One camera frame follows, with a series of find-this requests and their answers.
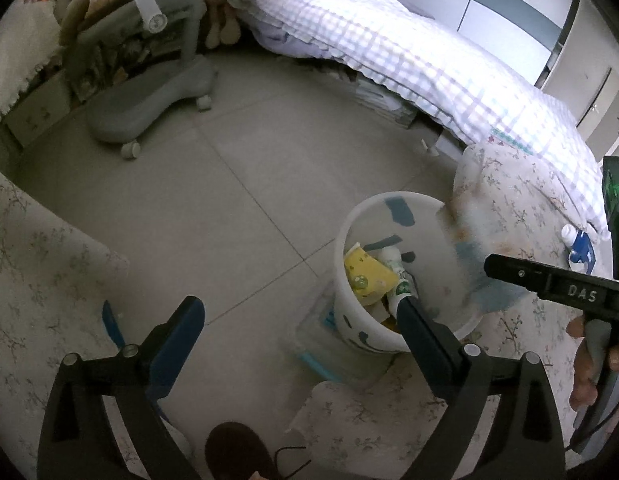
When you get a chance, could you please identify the cream cabinet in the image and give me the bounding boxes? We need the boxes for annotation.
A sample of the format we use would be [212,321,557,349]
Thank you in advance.
[4,75,75,148]

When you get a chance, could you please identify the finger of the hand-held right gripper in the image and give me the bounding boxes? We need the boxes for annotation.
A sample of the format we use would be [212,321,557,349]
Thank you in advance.
[483,253,557,297]

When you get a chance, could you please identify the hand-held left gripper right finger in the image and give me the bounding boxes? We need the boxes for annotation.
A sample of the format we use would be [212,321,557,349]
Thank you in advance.
[396,296,567,480]

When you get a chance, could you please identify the cream door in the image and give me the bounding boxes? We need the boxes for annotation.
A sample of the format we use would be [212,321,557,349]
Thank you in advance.
[534,0,619,161]

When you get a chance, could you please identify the pink plush toy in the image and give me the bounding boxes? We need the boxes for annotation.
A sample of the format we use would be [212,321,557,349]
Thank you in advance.
[202,0,243,51]

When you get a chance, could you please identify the fluffy beige coat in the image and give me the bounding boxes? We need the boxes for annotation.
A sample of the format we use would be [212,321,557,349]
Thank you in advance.
[60,0,120,46]

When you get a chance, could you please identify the grey stacked sheets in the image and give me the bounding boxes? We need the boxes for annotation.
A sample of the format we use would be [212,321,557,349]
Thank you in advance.
[354,70,420,131]

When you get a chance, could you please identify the white bin with blue print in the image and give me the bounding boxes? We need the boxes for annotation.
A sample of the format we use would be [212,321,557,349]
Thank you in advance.
[333,192,483,356]

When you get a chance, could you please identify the white tube with green label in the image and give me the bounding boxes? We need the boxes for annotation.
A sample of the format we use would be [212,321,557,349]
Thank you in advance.
[379,246,419,311]

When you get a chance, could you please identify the black cable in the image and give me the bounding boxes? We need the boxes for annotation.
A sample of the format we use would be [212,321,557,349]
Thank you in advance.
[272,444,320,480]

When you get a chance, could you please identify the person's right hand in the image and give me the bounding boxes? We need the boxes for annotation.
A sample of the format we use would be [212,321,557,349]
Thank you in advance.
[567,315,619,411]

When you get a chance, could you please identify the cream lace-edged cloth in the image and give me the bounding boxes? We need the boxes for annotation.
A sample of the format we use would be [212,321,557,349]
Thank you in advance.
[0,0,60,131]

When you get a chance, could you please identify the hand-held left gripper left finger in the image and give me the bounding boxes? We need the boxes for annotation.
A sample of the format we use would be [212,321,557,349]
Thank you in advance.
[37,296,206,480]

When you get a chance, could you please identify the white and grey wardrobe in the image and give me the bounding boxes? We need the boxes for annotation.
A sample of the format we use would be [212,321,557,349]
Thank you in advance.
[397,0,583,88]

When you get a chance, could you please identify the clear plastic box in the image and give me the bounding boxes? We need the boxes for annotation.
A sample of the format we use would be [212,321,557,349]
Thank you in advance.
[287,280,405,391]

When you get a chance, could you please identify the grey desk chair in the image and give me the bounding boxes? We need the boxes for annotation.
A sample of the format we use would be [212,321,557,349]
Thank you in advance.
[64,0,218,158]

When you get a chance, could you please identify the floral tablecloth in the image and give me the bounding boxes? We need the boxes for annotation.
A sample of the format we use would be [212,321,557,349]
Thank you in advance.
[0,165,133,480]

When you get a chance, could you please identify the clear bottle with blue label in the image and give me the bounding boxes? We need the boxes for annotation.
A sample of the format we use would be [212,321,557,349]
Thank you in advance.
[561,224,597,273]

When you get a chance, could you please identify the dark brown slipper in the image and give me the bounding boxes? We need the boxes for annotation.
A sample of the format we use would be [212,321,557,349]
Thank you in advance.
[204,422,280,480]

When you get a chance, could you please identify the yellow packet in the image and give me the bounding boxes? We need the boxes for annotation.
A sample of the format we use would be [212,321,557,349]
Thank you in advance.
[343,244,397,306]

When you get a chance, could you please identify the floral blanket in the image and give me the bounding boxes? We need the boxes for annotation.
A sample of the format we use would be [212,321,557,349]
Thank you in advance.
[284,142,619,480]

